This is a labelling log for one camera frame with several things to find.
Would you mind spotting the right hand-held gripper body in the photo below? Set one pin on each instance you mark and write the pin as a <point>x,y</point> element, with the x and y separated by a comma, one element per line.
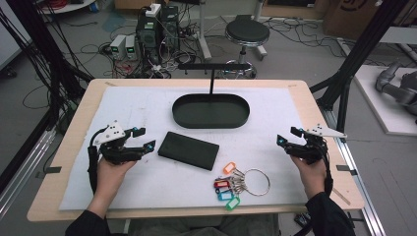
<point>311,150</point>

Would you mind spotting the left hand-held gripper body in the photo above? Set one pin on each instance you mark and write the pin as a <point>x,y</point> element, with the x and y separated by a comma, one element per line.
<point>113,152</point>

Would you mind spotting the black wallet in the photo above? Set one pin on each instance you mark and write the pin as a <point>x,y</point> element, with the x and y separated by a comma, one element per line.
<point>188,150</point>

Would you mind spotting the black oval tray with hanger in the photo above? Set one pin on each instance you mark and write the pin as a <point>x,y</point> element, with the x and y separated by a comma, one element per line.
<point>209,113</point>

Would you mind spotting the person's left hand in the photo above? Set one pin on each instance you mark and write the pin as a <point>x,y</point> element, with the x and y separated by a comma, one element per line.
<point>109,178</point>

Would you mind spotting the person's right hand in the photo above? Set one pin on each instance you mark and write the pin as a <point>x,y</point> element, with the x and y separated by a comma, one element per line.
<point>313,178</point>

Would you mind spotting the black tape strip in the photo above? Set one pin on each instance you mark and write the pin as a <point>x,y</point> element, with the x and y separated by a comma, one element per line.
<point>53,169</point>
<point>345,169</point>

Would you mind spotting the wooden table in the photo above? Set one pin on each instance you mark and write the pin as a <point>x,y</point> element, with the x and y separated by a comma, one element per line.
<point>331,190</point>

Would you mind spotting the white table mat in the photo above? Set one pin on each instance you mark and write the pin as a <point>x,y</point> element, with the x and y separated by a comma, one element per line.
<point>164,190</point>

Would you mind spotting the white floor board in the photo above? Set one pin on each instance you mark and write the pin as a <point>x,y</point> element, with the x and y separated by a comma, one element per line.
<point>383,111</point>

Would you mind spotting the grey bench power supply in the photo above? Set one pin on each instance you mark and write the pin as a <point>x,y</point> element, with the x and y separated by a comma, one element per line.
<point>117,46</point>
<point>131,46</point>

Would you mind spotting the black computer tower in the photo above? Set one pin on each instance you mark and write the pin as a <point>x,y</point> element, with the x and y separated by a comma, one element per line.
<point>169,26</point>
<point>148,36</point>

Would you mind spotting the black round stool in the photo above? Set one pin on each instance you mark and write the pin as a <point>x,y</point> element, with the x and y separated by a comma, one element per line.
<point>247,31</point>

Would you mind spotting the white power adapter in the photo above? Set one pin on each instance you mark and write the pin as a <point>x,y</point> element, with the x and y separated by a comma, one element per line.
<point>153,10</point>

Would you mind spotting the cardboard box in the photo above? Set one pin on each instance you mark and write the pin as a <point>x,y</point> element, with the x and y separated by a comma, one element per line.
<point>370,19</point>

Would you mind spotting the round white table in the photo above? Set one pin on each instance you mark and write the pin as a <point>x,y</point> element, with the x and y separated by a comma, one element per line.
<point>65,6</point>

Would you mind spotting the aluminium rail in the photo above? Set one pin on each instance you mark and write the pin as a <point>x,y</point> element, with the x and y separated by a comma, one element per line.
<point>354,157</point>
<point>23,170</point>

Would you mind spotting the black frame post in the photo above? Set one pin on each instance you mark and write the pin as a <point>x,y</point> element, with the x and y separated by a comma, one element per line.
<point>49,55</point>
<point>357,55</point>

